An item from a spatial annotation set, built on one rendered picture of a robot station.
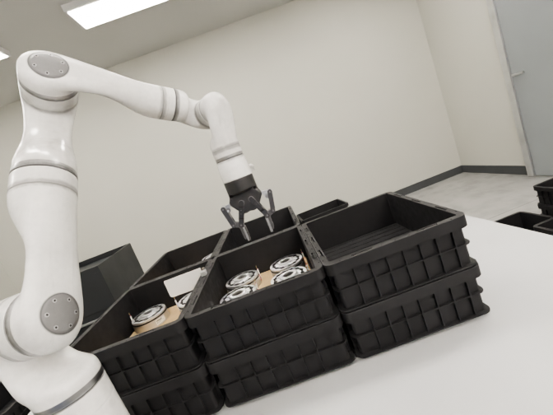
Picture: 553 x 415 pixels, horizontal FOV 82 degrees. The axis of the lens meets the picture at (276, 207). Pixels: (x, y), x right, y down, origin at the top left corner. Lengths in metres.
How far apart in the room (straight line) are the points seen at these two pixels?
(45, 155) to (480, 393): 0.79
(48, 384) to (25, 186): 0.28
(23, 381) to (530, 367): 0.76
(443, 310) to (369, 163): 3.78
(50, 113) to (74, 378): 0.46
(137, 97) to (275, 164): 3.52
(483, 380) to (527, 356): 0.09
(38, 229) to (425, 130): 4.59
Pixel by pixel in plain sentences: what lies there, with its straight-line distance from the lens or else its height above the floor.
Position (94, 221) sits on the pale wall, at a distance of 4.61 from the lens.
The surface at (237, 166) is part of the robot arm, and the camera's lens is 0.76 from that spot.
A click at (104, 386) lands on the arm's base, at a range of 0.59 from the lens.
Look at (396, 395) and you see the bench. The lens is 0.69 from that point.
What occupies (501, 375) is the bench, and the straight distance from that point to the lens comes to 0.70.
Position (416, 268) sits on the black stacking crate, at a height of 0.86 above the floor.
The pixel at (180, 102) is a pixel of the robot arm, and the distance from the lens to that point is 0.75.
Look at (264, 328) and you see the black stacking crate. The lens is 0.70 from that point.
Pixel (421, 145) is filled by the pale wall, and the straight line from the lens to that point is 4.78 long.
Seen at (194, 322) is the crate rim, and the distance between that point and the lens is 0.69.
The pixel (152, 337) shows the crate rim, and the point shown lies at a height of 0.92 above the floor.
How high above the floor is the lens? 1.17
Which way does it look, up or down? 9 degrees down
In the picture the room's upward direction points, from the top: 21 degrees counter-clockwise
